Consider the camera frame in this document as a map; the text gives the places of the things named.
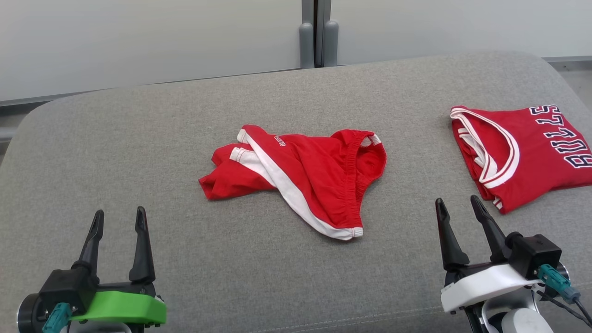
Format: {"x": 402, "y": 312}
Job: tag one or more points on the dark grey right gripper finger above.
{"x": 451, "y": 249}
{"x": 496, "y": 243}

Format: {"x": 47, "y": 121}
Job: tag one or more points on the grey metal tube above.
{"x": 5, "y": 134}

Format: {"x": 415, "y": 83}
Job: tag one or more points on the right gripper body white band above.
{"x": 481, "y": 284}

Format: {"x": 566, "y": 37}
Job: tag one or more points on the grey fabric sofa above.
{"x": 231, "y": 277}

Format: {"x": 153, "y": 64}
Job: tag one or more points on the red Bulls basketball jersey shirt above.
{"x": 522, "y": 185}

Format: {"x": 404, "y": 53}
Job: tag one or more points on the red shorts with white stripe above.
{"x": 323, "y": 175}

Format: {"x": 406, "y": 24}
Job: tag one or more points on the grey wall partition post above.
{"x": 319, "y": 32}

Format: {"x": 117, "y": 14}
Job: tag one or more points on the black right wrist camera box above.
{"x": 534, "y": 254}

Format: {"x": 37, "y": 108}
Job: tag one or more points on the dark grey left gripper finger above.
{"x": 142, "y": 254}
{"x": 91, "y": 249}

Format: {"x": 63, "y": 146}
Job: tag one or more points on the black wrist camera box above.
{"x": 534, "y": 254}
{"x": 60, "y": 289}

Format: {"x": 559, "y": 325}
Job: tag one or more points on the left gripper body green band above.
{"x": 125, "y": 307}

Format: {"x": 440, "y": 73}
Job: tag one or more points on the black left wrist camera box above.
{"x": 60, "y": 289}

